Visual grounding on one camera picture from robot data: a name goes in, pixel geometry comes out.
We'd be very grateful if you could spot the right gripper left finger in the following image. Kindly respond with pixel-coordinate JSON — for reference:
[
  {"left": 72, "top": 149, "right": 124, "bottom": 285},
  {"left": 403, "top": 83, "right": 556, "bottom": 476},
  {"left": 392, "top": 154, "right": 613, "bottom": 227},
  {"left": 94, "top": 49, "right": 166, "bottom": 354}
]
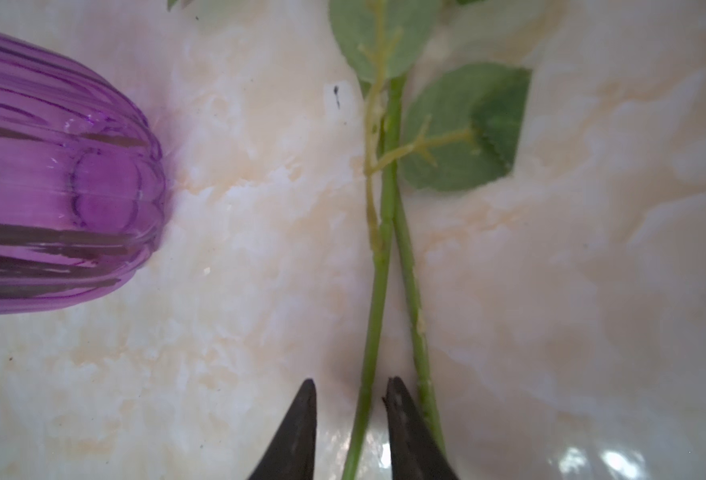
[{"left": 249, "top": 378, "right": 317, "bottom": 480}]

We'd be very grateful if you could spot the cream rose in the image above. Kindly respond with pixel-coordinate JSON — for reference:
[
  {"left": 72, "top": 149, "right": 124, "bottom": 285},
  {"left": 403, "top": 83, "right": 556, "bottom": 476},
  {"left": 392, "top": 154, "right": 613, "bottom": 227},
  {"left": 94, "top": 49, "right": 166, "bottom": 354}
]
[{"left": 380, "top": 62, "right": 533, "bottom": 446}]

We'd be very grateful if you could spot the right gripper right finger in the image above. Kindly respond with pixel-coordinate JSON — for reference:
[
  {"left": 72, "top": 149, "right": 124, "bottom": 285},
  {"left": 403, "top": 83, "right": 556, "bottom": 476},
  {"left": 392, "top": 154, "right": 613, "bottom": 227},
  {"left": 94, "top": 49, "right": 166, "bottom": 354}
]
[{"left": 383, "top": 376, "right": 458, "bottom": 480}]

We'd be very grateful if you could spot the purple blue glass vase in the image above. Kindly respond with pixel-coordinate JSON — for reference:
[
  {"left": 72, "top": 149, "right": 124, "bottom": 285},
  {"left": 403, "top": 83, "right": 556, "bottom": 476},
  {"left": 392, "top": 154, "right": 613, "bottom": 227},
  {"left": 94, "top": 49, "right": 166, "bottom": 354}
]
[{"left": 0, "top": 33, "right": 169, "bottom": 315}]

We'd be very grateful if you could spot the coral pink rose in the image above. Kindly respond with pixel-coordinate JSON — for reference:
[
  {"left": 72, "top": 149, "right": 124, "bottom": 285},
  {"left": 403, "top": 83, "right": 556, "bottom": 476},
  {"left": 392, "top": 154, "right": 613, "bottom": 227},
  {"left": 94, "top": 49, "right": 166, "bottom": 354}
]
[{"left": 329, "top": 1, "right": 445, "bottom": 479}]

